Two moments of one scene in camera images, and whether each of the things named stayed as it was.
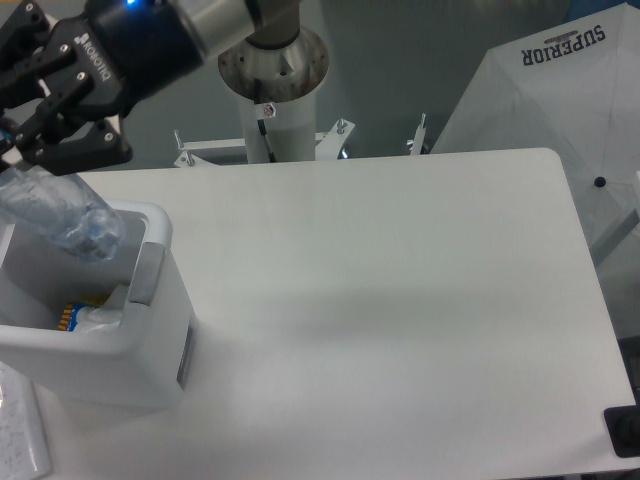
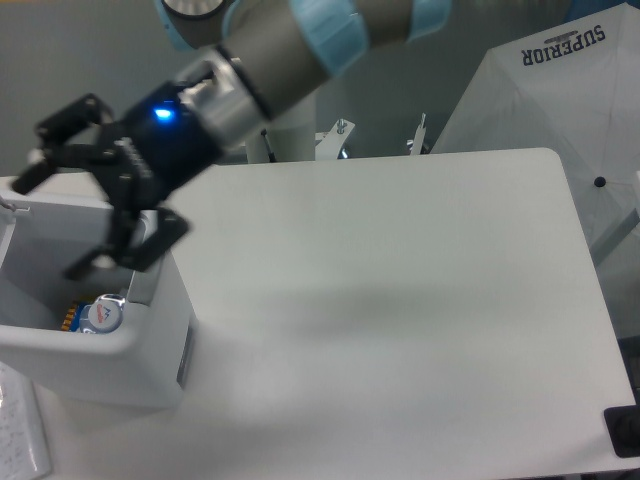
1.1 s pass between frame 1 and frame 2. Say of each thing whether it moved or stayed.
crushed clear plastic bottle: moved
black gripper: moved
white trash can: stayed
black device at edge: stayed
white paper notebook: stayed
